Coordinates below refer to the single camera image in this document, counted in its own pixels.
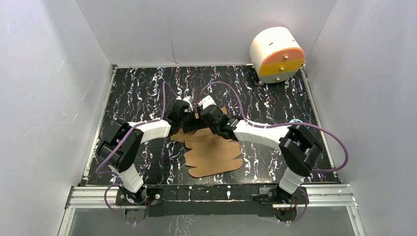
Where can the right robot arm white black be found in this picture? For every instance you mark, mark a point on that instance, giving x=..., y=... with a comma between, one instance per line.
x=297, y=145

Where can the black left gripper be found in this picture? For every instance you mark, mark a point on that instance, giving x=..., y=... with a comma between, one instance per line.
x=189, y=124

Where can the white cylinder orange yellow face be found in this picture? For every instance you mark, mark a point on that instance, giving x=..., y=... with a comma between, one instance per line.
x=275, y=54

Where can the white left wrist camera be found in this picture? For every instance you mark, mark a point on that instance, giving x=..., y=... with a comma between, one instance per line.
x=189, y=103

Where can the aluminium front rail frame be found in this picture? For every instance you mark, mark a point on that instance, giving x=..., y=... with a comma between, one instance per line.
x=92, y=211

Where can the brown cardboard box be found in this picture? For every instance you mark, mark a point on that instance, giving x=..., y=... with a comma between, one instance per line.
x=209, y=154

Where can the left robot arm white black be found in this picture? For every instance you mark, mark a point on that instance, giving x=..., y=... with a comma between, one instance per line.
x=119, y=148

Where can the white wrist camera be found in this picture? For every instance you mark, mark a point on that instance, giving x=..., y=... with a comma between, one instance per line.
x=206, y=101
x=189, y=103

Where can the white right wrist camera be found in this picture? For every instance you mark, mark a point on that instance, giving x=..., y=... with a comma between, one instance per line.
x=206, y=101

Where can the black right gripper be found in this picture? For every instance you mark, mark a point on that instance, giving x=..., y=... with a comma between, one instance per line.
x=208, y=125

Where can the small blue white packet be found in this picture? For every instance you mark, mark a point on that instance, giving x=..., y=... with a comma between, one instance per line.
x=295, y=120

